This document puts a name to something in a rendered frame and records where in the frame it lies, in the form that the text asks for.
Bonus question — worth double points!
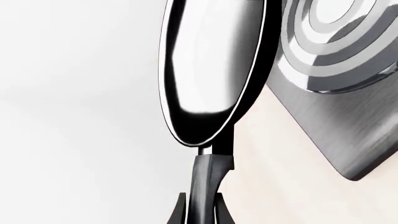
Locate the flat black stove plate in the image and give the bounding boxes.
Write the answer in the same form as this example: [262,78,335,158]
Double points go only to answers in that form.
[267,0,398,182]

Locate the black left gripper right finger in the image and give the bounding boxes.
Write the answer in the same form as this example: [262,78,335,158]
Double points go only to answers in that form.
[212,192,236,224]

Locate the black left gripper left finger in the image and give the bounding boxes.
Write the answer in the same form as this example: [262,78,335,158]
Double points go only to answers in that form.
[166,192,188,224]

